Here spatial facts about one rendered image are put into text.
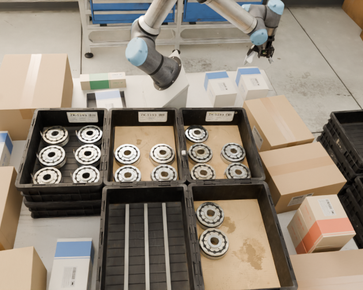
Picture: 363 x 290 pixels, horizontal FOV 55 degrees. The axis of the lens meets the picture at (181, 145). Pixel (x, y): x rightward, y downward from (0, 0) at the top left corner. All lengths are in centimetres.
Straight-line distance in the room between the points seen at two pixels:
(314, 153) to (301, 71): 208
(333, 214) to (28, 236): 112
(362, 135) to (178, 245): 150
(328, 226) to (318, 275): 16
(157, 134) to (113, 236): 51
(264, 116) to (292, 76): 186
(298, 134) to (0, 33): 310
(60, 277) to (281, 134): 106
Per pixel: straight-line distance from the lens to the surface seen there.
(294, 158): 155
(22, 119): 168
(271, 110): 172
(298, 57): 379
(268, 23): 177
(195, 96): 195
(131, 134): 154
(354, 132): 239
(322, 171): 155
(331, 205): 138
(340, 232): 133
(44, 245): 145
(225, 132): 159
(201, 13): 335
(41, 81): 175
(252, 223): 134
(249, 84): 195
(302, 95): 332
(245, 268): 126
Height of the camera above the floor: 197
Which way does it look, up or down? 49 degrees down
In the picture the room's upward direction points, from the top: 7 degrees clockwise
